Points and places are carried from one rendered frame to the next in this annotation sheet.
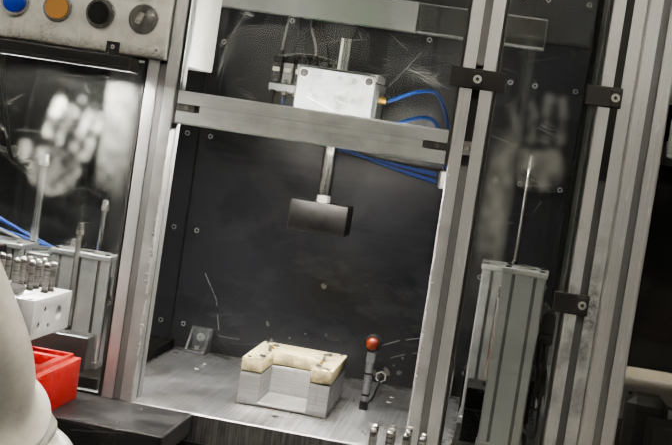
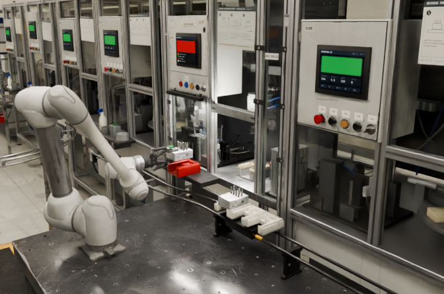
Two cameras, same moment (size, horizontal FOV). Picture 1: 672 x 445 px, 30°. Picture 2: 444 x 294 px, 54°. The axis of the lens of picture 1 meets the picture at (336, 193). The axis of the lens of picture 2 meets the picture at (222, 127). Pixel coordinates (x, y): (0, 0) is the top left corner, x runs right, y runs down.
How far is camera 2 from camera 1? 1.57 m
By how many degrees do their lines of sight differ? 44
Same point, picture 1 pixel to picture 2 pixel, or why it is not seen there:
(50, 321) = (184, 156)
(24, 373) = (123, 173)
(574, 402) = (282, 185)
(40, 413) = (133, 180)
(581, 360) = (282, 174)
